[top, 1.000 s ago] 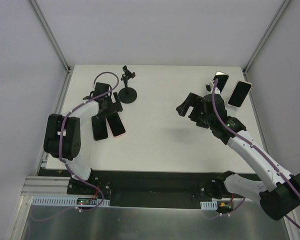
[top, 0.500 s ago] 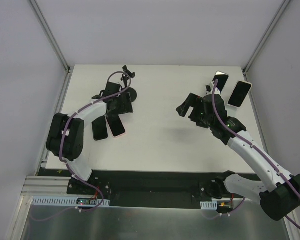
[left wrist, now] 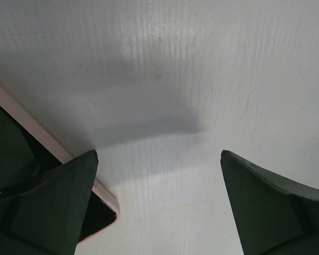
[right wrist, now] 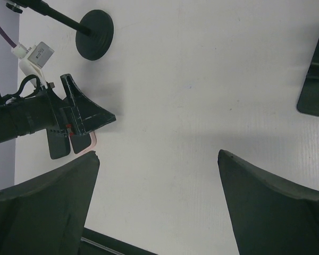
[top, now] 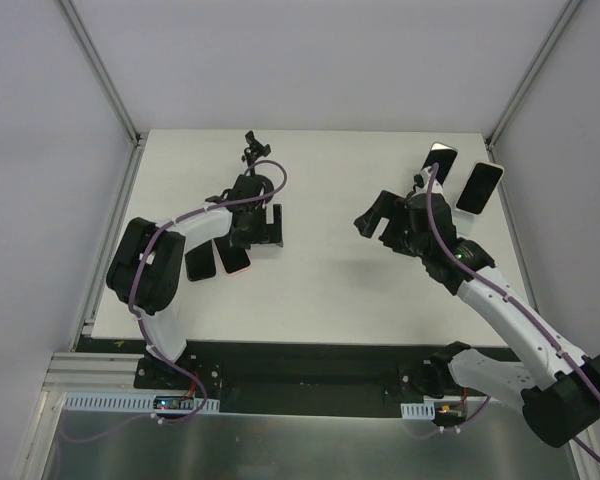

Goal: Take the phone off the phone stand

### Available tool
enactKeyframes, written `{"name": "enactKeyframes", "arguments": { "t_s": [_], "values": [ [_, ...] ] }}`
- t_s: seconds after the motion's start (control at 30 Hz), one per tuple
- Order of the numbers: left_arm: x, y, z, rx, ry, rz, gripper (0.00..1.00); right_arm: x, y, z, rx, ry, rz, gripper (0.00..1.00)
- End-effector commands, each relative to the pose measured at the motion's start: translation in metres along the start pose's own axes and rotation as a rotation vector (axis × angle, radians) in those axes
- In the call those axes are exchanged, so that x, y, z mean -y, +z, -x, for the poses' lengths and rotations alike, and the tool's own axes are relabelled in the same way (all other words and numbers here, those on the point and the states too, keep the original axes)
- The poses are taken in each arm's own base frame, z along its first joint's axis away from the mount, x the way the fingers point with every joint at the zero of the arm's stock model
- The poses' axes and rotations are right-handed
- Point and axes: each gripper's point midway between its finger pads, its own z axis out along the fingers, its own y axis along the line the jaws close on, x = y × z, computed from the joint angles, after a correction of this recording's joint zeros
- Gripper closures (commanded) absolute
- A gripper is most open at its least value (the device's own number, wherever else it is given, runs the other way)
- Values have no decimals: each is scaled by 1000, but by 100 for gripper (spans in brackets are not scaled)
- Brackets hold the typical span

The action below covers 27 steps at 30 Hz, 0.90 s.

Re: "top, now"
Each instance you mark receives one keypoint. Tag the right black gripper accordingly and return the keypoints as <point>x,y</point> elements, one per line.
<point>389,220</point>

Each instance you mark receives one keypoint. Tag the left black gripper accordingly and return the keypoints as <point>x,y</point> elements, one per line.
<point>268,232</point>

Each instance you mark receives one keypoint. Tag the pink-case phone front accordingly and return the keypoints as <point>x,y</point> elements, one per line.
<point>233,260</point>

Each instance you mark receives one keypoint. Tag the pink-case phone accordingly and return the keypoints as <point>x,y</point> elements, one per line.
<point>233,260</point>
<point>479,187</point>

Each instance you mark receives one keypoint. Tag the black phone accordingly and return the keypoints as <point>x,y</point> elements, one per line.
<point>200,262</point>

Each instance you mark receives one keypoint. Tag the black round-base phone stand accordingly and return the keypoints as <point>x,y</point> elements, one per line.
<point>254,151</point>

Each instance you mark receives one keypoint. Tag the silver-edged phone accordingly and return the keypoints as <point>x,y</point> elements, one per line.
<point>442,155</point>

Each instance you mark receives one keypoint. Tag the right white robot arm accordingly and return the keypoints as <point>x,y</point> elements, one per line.
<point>553,383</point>

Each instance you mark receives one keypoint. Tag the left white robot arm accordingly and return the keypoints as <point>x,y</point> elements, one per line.
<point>145,271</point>

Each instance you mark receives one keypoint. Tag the white phone stand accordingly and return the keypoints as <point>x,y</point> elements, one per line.
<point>464,222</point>

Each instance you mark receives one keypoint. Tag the right pink-case phone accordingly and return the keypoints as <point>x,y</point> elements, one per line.
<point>479,187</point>

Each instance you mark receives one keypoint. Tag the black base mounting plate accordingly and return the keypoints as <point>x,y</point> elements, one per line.
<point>358,381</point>

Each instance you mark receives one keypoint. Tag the right aluminium table rail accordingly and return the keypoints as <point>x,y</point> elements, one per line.
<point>514,230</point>

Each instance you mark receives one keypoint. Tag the right white cable duct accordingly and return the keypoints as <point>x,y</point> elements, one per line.
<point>418,411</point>

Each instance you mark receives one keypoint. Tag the white cable duct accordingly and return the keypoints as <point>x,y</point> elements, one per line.
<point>418,411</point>
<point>139,403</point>

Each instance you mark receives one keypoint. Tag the left white cable duct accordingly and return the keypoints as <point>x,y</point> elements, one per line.
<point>139,403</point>

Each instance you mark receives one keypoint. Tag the right aluminium frame post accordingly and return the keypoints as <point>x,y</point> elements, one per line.
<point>539,61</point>

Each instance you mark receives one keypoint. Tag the aluminium frame post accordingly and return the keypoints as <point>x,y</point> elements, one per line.
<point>539,61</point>
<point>79,30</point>

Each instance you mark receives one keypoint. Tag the left aluminium frame post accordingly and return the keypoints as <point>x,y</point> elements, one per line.
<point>79,30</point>

